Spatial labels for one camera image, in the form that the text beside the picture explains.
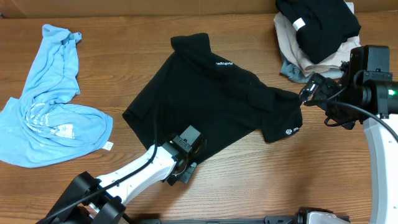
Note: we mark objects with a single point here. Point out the black polo shirt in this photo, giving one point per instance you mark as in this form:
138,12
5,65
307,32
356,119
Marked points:
224,102

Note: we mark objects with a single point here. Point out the black folded garment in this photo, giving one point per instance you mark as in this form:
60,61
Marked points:
321,25

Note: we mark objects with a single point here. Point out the light blue t-shirt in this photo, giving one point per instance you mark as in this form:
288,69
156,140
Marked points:
42,127

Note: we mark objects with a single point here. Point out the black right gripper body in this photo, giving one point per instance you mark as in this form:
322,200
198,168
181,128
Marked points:
342,114

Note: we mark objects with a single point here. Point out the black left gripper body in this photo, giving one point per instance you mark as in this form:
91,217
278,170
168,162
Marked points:
185,174

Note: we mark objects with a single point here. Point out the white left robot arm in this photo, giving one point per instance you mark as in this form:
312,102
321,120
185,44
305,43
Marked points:
104,199

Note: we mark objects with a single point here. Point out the beige folded garment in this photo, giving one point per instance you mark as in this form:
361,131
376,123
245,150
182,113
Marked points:
286,35

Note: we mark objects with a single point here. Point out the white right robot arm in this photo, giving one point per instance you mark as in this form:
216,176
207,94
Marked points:
366,93

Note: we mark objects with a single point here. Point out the grey-blue folded garment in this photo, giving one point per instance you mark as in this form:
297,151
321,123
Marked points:
293,73

